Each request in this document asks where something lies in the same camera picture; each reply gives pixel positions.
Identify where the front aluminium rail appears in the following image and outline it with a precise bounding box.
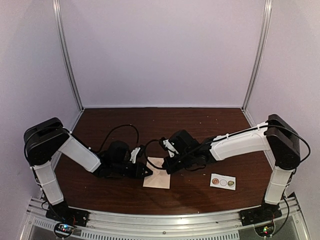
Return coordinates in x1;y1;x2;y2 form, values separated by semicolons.
18;197;311;240

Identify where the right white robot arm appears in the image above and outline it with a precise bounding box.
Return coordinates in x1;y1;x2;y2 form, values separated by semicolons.
160;114;307;221

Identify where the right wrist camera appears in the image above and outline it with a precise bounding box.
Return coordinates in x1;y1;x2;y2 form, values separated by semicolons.
159;137;179;158

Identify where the left aluminium frame post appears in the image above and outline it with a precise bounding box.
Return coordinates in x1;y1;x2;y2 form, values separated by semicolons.
52;0;84;112

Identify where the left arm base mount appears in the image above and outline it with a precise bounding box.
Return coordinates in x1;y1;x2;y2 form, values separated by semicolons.
45;206;89;227

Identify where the circuit board with leds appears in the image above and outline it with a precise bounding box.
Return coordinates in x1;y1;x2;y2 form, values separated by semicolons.
254;224;275;238
53;222;75;239

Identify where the sticker sheet with three seals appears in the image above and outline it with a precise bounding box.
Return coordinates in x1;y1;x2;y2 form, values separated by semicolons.
209;173;236;191

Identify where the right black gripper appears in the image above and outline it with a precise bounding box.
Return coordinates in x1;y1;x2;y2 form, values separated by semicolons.
162;151;194;175

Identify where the aluminium frame post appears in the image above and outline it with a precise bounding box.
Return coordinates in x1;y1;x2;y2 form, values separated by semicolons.
52;0;84;112
241;0;273;112

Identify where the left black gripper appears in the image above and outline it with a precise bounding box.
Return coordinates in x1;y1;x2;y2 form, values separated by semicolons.
112;161;153;180

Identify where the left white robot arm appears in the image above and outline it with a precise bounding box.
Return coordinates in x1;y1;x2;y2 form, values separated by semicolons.
23;117;153;222

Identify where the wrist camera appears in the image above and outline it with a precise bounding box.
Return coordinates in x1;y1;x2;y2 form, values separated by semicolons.
129;145;145;164
159;137;179;158

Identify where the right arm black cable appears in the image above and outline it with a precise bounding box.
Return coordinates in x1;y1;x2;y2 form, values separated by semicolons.
144;139;166;163

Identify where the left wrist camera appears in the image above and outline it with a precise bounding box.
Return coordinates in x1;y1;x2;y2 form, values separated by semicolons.
129;145;145;164

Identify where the beige paper envelope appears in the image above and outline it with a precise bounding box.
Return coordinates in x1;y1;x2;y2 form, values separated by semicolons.
142;162;171;189

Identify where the left circuit board with leds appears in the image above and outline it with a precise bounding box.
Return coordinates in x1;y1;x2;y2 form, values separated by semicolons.
53;222;75;239

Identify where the right circuit board with leds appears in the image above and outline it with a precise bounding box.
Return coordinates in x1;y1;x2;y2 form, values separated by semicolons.
254;224;275;238

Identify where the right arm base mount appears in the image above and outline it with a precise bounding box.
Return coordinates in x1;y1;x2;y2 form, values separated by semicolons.
239;206;282;226

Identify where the right aluminium frame post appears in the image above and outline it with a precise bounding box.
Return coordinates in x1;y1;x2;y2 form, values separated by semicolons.
241;0;273;112

